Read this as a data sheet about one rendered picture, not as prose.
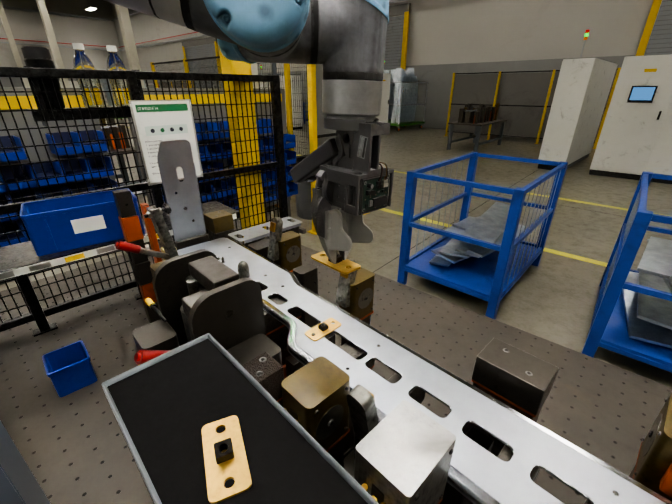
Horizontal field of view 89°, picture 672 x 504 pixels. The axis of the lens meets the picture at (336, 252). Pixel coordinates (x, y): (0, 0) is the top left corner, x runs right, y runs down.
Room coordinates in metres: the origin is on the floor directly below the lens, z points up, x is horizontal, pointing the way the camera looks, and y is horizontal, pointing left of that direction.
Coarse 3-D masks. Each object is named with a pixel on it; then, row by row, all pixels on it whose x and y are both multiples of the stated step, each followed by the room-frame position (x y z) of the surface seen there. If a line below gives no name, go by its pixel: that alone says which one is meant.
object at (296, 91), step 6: (264, 84) 16.17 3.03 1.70; (282, 84) 15.33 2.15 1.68; (294, 90) 15.00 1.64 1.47; (300, 90) 15.23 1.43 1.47; (294, 96) 14.99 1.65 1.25; (300, 96) 15.22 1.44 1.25; (294, 102) 14.98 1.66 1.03; (300, 102) 15.21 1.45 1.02; (294, 108) 14.97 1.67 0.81; (300, 108) 15.20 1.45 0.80; (294, 114) 14.96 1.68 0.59; (300, 114) 15.19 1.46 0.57; (300, 120) 15.18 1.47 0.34; (294, 126) 14.94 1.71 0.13
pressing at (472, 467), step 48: (288, 288) 0.80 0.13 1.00; (288, 336) 0.60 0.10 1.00; (384, 336) 0.60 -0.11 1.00; (384, 384) 0.46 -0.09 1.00; (432, 384) 0.46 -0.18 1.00; (528, 432) 0.37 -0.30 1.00; (480, 480) 0.29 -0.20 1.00; (528, 480) 0.29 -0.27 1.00; (576, 480) 0.29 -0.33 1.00; (624, 480) 0.29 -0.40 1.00
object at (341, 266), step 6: (324, 252) 0.52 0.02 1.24; (312, 258) 0.50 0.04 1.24; (318, 258) 0.50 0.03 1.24; (324, 258) 0.50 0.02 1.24; (324, 264) 0.48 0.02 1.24; (330, 264) 0.48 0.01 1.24; (336, 264) 0.48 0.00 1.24; (342, 264) 0.48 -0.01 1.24; (348, 264) 0.48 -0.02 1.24; (354, 264) 0.48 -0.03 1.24; (336, 270) 0.46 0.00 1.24; (342, 270) 0.46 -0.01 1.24; (348, 270) 0.46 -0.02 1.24; (354, 270) 0.46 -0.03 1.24
